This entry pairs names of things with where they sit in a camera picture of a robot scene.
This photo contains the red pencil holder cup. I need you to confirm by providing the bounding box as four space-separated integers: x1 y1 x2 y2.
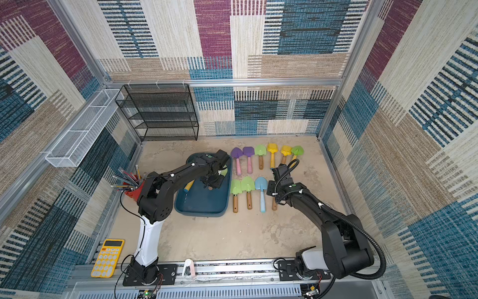
112 164 146 202

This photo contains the yellow calculator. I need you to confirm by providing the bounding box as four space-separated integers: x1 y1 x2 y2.
90 239 124 279

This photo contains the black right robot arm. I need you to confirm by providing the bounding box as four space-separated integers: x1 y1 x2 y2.
267 181 387 280

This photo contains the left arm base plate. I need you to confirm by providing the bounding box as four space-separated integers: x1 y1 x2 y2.
122 264 178 287

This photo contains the purple shovel pink handle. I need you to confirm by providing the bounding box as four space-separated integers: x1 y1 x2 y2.
231 147 243 176
243 147 255 174

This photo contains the green shovel yellow handle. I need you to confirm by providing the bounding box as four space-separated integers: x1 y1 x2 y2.
291 146 304 160

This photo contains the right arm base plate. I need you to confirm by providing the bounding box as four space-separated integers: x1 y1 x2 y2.
273 259 332 281

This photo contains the white pink clip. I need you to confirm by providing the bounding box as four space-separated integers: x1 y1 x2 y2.
182 259 196 279

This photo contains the yellow shovel wooden handle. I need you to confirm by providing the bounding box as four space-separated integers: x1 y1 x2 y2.
280 145 292 164

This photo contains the light blue shovel white handle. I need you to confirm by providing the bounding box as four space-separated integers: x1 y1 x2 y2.
255 177 268 213

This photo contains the white mesh wall basket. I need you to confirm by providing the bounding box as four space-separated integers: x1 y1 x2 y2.
46 89 120 168

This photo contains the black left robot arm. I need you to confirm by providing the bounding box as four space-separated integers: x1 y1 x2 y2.
124 149 230 285

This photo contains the teal plastic storage box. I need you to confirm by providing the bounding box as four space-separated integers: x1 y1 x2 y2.
174 157 232 218

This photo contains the black wire shelf rack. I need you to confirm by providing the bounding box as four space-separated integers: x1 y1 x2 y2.
115 83 199 142

